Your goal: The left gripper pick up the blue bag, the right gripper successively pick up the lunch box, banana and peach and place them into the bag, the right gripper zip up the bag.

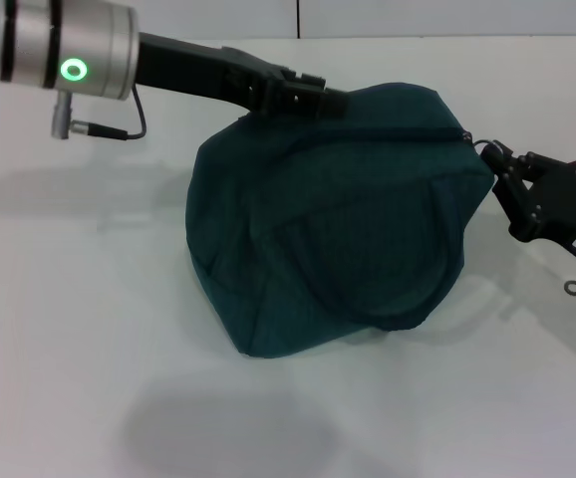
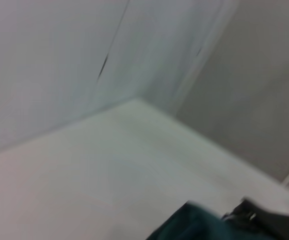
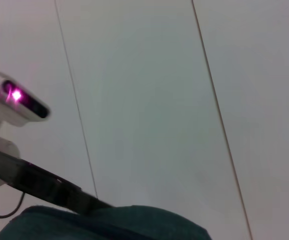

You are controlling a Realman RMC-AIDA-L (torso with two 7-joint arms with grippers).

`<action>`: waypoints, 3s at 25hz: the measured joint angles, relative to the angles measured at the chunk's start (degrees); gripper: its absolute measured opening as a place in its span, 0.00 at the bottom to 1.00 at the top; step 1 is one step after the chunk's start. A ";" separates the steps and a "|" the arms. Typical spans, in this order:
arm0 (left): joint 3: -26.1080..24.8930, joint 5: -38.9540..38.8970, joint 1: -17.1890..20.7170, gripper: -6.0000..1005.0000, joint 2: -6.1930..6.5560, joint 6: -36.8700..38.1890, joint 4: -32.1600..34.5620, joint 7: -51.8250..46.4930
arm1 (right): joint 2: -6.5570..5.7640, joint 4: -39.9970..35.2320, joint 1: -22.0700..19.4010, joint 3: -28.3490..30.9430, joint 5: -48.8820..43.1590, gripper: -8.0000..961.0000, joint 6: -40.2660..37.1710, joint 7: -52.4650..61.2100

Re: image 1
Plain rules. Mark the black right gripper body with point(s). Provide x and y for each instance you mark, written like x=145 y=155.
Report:
x=567 y=204

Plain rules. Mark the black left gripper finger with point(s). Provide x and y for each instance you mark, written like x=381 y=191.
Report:
x=308 y=97

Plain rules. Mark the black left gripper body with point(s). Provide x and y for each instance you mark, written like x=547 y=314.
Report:
x=203 y=70

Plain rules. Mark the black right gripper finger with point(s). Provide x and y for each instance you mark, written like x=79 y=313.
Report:
x=514 y=204
x=512 y=159

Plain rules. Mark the dark teal fabric lunch bag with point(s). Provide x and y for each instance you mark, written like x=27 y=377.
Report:
x=343 y=224

